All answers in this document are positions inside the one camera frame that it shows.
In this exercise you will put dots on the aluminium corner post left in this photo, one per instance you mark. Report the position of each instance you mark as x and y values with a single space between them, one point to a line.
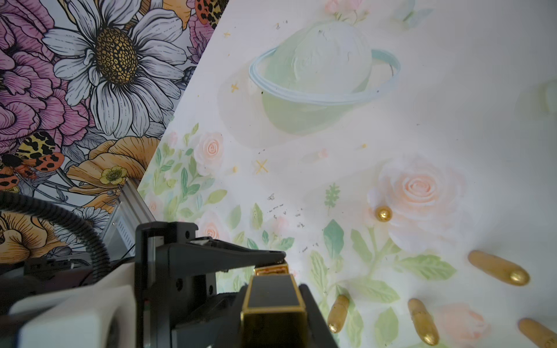
119 235

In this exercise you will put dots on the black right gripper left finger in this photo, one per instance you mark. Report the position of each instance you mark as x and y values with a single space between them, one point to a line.
204 256

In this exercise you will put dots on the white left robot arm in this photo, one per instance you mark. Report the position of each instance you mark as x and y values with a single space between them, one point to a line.
101 315

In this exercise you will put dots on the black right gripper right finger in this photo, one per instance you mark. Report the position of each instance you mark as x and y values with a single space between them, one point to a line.
319 335

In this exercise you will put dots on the green capped jar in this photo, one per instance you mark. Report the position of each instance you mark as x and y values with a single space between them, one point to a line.
549 97

